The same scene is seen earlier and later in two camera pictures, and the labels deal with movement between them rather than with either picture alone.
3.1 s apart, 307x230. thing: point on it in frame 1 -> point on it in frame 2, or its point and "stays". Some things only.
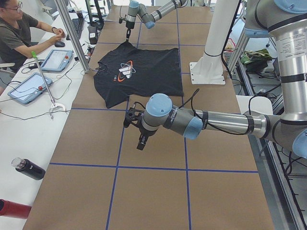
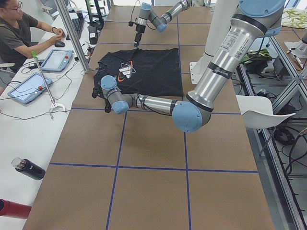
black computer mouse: (59, 44) stays
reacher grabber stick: (53, 106) stays
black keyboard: (78, 24) stays
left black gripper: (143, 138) -> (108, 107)
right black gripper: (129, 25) -> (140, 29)
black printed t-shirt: (125, 70) stays
